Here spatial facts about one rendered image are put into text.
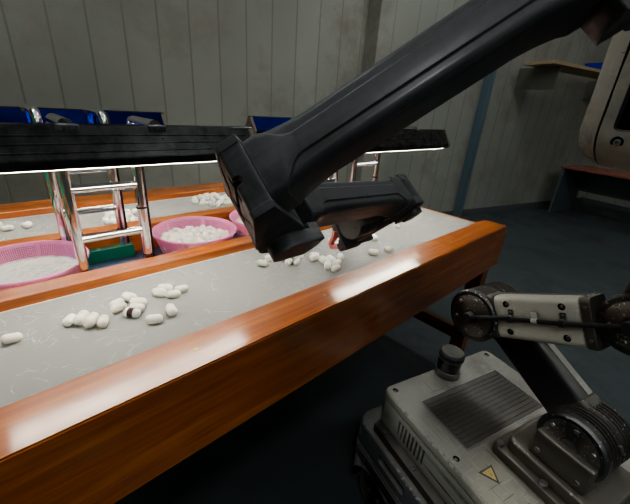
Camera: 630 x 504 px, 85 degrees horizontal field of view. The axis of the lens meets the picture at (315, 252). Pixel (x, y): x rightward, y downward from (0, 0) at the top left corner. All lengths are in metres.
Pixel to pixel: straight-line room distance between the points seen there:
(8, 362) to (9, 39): 2.34
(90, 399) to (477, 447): 0.79
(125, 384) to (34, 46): 2.49
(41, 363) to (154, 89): 2.33
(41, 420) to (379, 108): 0.56
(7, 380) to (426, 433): 0.83
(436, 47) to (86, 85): 2.66
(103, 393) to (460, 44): 0.60
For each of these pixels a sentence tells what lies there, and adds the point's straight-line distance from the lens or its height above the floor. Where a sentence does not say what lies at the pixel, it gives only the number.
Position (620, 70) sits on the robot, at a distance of 0.65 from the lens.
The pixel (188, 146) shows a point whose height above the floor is 1.07.
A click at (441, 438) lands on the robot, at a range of 0.96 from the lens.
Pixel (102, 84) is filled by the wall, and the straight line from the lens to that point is 2.85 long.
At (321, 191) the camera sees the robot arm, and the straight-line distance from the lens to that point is 0.43.
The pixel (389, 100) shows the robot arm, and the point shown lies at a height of 1.18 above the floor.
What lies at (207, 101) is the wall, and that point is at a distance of 2.91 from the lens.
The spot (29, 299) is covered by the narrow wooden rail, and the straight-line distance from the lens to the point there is 0.95.
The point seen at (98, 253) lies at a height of 0.71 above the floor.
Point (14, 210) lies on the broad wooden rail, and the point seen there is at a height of 0.77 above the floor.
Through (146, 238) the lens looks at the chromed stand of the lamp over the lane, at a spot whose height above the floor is 0.82.
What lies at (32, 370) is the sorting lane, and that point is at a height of 0.74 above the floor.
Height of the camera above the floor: 1.17
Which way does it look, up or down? 23 degrees down
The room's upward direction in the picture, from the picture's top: 4 degrees clockwise
